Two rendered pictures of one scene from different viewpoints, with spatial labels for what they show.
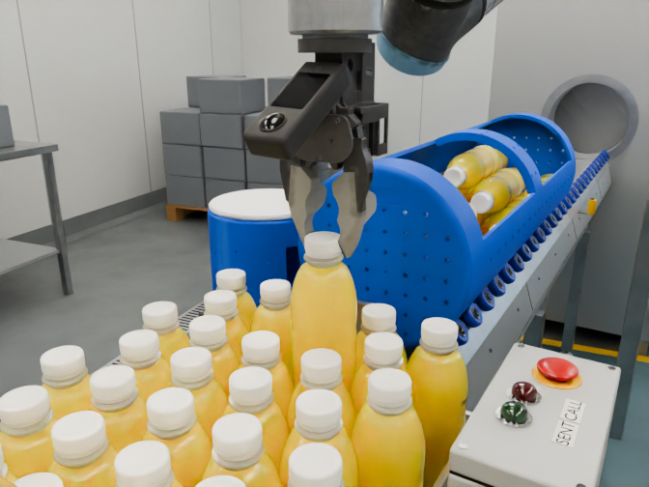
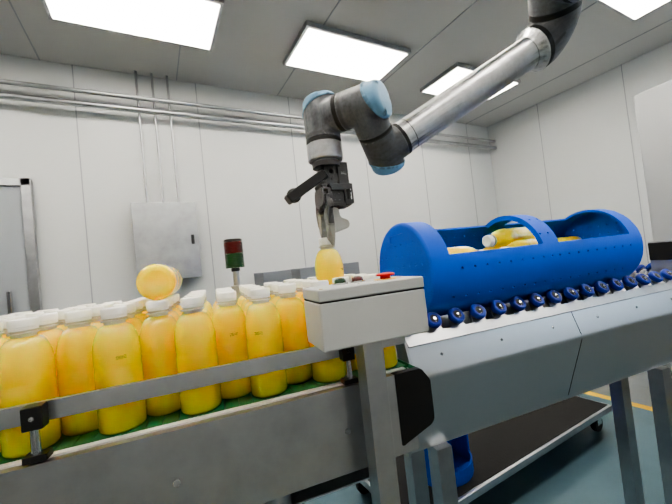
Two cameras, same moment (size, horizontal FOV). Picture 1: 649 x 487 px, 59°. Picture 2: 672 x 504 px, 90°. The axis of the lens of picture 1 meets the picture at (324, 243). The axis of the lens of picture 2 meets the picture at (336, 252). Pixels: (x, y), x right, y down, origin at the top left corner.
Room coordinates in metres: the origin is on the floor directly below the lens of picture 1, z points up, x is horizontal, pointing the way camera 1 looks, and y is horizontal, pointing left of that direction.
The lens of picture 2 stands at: (-0.09, -0.54, 1.14)
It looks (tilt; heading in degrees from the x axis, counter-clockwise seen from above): 2 degrees up; 38
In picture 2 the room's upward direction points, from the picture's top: 6 degrees counter-clockwise
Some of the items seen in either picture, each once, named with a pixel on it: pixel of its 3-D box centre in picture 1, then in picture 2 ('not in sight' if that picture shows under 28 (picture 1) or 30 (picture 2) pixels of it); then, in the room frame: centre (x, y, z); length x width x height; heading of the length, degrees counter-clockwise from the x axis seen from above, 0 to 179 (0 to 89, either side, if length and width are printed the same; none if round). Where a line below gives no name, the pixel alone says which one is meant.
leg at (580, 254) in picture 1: (575, 296); not in sight; (2.45, -1.16, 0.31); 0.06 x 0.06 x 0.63; 59
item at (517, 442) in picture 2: not in sight; (489, 444); (1.80, 0.05, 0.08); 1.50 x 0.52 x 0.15; 157
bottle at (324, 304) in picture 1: (324, 333); (330, 281); (0.56, 0.00, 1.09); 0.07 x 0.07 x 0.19
